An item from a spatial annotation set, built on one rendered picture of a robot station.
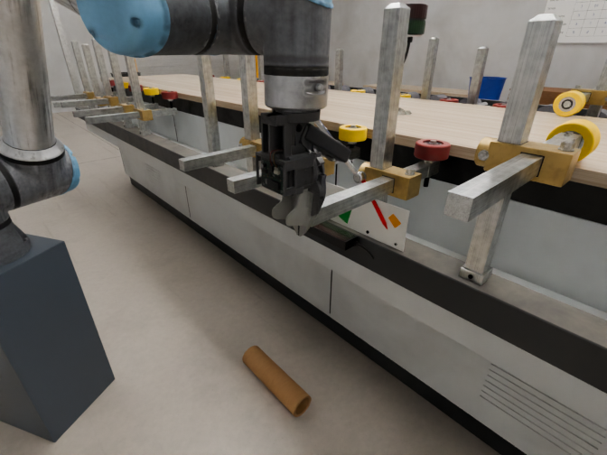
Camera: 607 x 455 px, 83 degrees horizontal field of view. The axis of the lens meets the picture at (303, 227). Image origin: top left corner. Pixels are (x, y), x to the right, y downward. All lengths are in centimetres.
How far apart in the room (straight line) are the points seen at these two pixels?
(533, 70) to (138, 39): 53
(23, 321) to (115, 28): 93
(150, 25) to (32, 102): 69
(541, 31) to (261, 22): 39
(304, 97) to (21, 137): 83
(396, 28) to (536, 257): 58
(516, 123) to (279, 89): 37
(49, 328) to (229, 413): 62
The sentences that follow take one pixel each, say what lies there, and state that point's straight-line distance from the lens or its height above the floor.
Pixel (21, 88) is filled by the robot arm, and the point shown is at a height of 102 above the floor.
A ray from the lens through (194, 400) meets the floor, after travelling 142.
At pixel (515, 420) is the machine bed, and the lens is 124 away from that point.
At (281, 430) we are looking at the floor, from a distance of 131.
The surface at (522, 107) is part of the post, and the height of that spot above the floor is 103.
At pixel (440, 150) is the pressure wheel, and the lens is 87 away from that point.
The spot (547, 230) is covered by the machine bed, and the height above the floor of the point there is 76.
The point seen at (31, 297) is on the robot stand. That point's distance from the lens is 122.
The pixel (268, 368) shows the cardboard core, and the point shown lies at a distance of 135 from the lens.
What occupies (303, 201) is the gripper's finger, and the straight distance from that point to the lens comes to 55.
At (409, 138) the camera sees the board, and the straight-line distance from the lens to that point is 98.
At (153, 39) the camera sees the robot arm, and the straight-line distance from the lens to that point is 46.
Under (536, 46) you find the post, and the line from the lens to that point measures 64.
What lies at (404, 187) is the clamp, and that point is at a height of 85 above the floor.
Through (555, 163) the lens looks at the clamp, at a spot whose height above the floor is 95.
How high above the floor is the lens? 111
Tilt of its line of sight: 27 degrees down
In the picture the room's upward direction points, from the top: straight up
